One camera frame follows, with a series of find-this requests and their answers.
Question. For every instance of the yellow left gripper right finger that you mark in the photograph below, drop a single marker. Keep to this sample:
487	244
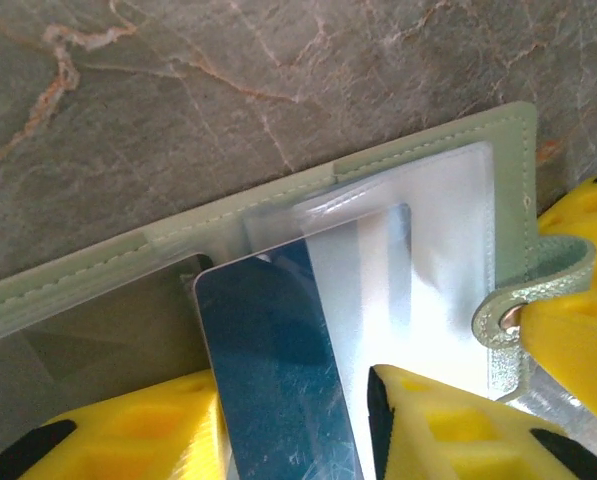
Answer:
468	440

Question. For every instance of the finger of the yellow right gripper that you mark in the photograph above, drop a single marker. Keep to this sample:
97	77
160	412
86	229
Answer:
573	360
593	220

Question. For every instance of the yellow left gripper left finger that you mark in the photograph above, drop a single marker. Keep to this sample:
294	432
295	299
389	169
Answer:
128	440

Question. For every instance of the blue credit card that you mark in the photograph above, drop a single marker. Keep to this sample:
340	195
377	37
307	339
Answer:
268	350

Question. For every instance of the green leather card holder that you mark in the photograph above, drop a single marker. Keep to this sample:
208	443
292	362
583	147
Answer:
428	145

